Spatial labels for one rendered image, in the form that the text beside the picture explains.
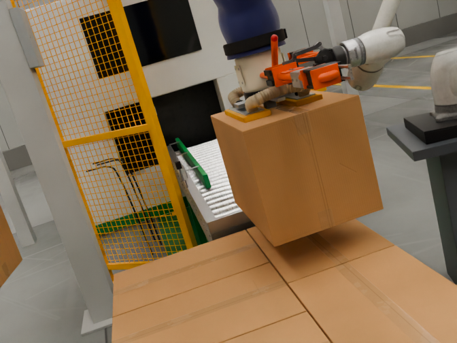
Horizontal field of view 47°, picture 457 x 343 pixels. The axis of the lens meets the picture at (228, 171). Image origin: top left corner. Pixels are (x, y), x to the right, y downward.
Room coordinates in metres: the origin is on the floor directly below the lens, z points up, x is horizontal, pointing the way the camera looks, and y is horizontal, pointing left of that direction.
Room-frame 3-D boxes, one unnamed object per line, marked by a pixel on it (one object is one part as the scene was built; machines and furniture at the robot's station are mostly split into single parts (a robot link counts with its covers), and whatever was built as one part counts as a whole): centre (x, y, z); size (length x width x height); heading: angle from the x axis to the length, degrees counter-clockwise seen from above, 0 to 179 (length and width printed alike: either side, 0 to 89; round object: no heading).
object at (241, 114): (1.94, -0.12, 1.09); 0.34 x 0.10 x 0.05; 8
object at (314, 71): (1.35, -0.29, 1.20); 0.08 x 0.07 x 0.05; 8
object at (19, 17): (2.90, 0.81, 1.62); 0.20 x 0.05 x 0.30; 8
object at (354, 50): (1.72, -0.48, 1.20); 0.09 x 0.06 x 0.09; 8
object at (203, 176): (3.76, 0.28, 0.60); 1.60 x 0.11 x 0.09; 8
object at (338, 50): (1.71, -0.41, 1.20); 0.09 x 0.07 x 0.08; 98
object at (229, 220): (2.28, -0.19, 0.58); 0.70 x 0.03 x 0.06; 98
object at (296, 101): (1.96, -0.31, 1.09); 0.34 x 0.10 x 0.05; 8
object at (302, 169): (1.94, -0.23, 0.87); 0.60 x 0.40 x 0.40; 8
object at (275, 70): (1.70, -0.25, 1.20); 0.10 x 0.08 x 0.06; 98
